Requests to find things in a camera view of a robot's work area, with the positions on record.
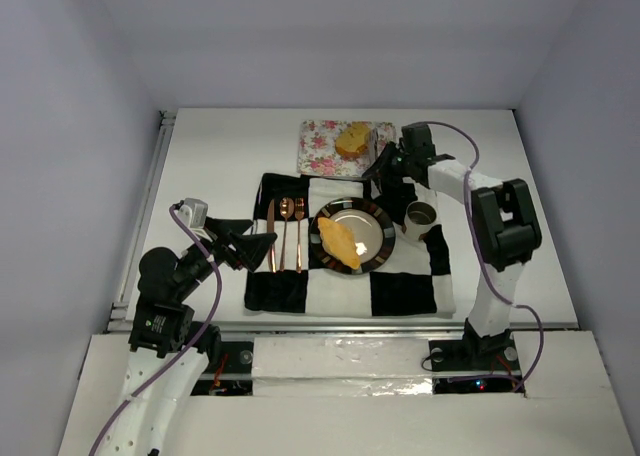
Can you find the stainless steel serving tongs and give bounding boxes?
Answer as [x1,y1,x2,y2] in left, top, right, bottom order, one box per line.
[362,129,391,179]

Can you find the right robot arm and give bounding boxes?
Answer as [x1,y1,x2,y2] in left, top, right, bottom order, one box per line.
[363,121,543,379]

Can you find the aluminium left rail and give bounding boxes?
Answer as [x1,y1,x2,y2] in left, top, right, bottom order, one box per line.
[103,110,177,334]

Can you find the copper knife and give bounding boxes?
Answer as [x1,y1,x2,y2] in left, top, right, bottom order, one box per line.
[266,198,278,273]

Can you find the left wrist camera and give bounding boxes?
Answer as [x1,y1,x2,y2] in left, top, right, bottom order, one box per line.
[175,198,208,232]

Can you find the black white checkered cloth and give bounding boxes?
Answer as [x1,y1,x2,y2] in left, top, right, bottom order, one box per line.
[244,173,455,318]

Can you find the copper spoon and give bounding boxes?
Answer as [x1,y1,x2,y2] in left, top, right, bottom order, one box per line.
[279,197,294,271]

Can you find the round bread piece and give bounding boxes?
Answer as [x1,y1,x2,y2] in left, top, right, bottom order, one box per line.
[334,122,374,159]

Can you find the metal cup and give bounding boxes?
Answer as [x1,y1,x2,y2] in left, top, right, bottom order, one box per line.
[402,201,437,241]

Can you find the long bread piece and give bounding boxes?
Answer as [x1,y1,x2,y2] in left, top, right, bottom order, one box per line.
[318,217,361,270]

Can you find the aluminium front rail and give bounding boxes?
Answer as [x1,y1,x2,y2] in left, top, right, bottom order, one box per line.
[167,320,576,382]

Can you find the dark rimmed ceramic plate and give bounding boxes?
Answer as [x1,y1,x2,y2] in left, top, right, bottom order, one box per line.
[308,197,396,275]

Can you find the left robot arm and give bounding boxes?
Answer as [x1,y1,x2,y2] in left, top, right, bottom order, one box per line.
[89,217,277,455]

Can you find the copper fork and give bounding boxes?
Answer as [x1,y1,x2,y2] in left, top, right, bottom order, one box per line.
[294,197,304,274]

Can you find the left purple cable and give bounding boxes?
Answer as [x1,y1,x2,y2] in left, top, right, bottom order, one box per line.
[89,201,225,456]

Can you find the floral rectangular tray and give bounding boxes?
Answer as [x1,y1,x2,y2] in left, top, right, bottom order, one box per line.
[297,119,396,179]

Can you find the aluminium rail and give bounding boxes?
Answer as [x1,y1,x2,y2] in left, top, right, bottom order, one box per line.
[167,320,576,382]
[103,110,177,334]

